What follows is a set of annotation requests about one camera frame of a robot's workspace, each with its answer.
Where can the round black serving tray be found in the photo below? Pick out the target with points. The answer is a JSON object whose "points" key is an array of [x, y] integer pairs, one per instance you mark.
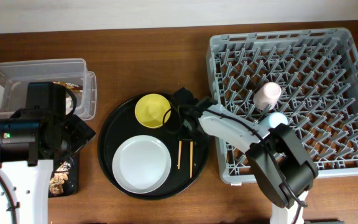
{"points": [[121, 125]]}

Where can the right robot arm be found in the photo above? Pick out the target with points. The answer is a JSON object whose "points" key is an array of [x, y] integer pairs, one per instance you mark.
{"points": [[282, 167]]}

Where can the clear plastic bin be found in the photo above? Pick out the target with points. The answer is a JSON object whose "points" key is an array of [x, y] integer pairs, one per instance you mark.
{"points": [[15, 77]]}

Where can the food scraps and rice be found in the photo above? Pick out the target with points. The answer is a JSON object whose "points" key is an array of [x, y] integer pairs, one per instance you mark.
{"points": [[59, 177]]}

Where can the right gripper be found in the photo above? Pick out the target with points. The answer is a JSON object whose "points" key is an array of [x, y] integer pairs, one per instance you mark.
{"points": [[184, 134]]}

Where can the blue cup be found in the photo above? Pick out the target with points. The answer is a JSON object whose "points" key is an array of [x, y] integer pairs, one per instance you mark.
{"points": [[274, 119]]}

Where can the grey plate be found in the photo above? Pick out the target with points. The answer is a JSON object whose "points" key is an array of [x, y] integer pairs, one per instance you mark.
{"points": [[141, 164]]}

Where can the yellow bowl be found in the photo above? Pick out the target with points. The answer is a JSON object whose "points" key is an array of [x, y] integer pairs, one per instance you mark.
{"points": [[152, 110]]}

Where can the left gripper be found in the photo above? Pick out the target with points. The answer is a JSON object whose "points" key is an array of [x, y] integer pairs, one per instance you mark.
{"points": [[81, 132]]}

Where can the black rectangular tray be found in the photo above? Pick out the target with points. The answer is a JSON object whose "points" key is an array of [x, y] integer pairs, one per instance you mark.
{"points": [[71, 187]]}

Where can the gold snack wrapper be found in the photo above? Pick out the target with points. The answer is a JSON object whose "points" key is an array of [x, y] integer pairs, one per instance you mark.
{"points": [[71, 86]]}

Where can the grey dishwasher rack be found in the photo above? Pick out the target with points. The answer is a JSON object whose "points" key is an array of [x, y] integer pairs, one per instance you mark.
{"points": [[317, 71]]}

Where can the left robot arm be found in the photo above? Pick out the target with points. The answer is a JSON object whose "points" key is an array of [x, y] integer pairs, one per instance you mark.
{"points": [[32, 141]]}

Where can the pink cup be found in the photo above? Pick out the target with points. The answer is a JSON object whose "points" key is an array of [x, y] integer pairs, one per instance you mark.
{"points": [[267, 96]]}

